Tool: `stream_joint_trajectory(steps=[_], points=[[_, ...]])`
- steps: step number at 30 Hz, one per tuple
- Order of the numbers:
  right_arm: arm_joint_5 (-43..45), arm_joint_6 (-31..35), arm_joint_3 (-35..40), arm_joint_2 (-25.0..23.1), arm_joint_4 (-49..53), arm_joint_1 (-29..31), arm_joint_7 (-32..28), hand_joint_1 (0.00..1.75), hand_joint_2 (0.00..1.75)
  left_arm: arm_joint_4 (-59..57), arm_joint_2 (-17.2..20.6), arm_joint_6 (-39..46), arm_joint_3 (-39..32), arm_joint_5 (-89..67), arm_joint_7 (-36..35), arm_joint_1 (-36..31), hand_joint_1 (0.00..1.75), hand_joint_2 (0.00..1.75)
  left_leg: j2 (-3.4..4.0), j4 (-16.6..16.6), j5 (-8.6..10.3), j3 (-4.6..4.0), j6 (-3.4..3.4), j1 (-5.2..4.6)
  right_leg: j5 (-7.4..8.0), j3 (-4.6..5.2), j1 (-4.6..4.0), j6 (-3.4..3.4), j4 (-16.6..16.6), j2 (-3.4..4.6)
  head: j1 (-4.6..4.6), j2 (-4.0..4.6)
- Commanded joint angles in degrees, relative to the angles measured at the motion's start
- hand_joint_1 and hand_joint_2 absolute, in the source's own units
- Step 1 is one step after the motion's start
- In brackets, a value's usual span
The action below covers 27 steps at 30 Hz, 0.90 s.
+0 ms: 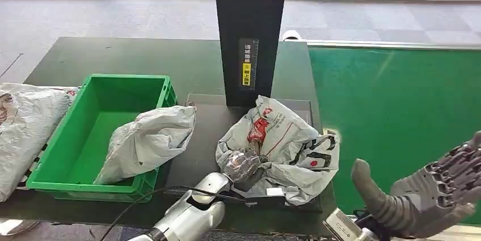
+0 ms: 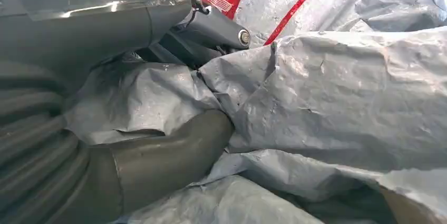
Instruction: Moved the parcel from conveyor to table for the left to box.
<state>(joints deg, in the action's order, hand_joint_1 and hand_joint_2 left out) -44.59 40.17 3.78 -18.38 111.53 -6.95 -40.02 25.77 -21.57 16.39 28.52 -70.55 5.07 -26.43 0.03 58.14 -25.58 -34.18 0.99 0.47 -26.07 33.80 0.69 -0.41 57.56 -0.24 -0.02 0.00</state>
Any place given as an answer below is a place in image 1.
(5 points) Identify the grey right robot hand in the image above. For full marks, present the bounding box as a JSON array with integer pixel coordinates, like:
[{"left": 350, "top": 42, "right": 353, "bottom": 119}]
[{"left": 350, "top": 131, "right": 481, "bottom": 239}]

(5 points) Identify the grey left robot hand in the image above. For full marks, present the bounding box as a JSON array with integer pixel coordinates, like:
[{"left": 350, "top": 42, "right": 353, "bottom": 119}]
[{"left": 223, "top": 149, "right": 265, "bottom": 192}]

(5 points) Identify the grey parcel bag red print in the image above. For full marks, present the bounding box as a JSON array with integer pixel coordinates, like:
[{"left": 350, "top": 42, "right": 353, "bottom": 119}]
[{"left": 215, "top": 95, "right": 341, "bottom": 207}]

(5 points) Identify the plain grey parcel bag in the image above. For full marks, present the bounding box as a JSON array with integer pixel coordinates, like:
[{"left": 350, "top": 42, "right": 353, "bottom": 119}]
[{"left": 93, "top": 104, "right": 197, "bottom": 185}]

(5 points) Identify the black scanner base pad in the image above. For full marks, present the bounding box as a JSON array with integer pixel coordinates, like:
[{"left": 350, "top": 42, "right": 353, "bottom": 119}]
[{"left": 165, "top": 93, "right": 324, "bottom": 214}]

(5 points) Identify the black yellow label sticker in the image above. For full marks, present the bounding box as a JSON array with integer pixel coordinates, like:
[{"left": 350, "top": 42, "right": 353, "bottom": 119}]
[{"left": 238, "top": 38, "right": 259, "bottom": 91}]

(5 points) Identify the green conveyor belt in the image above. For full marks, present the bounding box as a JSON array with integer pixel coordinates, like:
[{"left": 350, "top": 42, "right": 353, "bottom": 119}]
[{"left": 308, "top": 46, "right": 481, "bottom": 227}]

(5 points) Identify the white round fixture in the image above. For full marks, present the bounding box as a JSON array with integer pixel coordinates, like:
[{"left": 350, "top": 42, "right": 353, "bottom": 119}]
[{"left": 281, "top": 29, "right": 302, "bottom": 41}]

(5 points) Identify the black scanner column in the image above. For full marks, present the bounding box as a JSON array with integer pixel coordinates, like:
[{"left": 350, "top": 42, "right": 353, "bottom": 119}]
[{"left": 212, "top": 0, "right": 289, "bottom": 108}]

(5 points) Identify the green plastic crate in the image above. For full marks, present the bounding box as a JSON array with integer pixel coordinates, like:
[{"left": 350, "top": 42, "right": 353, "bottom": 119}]
[{"left": 26, "top": 74, "right": 178, "bottom": 203}]

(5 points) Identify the large white woven sack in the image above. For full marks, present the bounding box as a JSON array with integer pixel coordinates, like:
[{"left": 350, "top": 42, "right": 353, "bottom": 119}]
[{"left": 0, "top": 82, "right": 79, "bottom": 202}]

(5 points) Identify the pale shiny floor object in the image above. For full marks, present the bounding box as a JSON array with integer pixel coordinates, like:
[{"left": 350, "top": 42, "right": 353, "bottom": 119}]
[{"left": 0, "top": 218, "right": 40, "bottom": 236}]

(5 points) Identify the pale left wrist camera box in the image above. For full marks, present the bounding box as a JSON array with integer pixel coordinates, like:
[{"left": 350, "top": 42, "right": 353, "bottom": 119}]
[{"left": 225, "top": 187, "right": 286, "bottom": 207}]

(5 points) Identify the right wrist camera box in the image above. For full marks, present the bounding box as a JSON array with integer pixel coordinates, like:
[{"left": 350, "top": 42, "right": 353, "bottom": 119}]
[{"left": 323, "top": 208, "right": 364, "bottom": 241}]

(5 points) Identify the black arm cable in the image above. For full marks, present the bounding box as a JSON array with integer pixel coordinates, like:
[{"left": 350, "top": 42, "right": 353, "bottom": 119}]
[{"left": 99, "top": 185, "right": 245, "bottom": 241}]

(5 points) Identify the silver conveyor frame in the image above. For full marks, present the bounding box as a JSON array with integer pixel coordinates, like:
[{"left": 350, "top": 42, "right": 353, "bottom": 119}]
[{"left": 306, "top": 40, "right": 481, "bottom": 241}]

